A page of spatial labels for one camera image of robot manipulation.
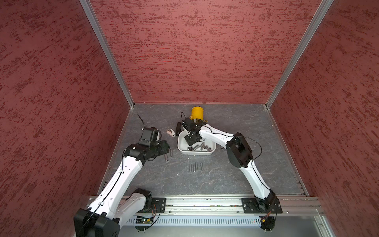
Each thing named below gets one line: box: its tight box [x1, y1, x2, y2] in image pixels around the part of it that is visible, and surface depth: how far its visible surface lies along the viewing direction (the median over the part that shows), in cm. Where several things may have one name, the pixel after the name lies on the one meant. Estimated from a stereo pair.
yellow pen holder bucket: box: [189, 106, 204, 121], surface depth 108 cm
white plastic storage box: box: [177, 129, 217, 156], surface depth 96 cm
